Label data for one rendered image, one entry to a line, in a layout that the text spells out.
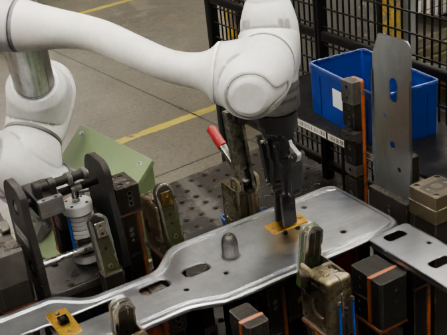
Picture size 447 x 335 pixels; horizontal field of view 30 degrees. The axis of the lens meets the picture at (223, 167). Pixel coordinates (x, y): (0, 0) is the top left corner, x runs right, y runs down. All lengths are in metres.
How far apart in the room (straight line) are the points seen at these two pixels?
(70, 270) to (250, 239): 0.37
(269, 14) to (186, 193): 1.16
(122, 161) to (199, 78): 0.84
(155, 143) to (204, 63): 3.30
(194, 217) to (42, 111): 0.55
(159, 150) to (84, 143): 2.25
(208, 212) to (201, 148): 2.13
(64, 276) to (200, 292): 0.31
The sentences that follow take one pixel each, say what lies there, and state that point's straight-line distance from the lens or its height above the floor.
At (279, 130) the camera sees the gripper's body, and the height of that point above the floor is 1.24.
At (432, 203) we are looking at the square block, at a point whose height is 1.05.
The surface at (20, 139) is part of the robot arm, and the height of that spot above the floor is 1.06.
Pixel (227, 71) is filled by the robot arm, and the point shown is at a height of 1.42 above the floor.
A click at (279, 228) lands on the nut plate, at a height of 1.02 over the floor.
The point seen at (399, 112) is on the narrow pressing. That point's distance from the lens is 1.68.
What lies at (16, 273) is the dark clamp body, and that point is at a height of 1.04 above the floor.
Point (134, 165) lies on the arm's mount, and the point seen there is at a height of 0.96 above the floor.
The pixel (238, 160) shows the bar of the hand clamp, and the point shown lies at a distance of 1.70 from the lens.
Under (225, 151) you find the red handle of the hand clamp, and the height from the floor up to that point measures 1.11.
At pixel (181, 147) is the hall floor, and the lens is 4.54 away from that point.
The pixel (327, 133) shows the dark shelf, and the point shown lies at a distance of 2.01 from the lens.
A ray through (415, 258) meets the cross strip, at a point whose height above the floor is 1.00.
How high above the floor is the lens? 1.84
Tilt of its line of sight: 26 degrees down
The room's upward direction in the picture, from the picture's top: 7 degrees counter-clockwise
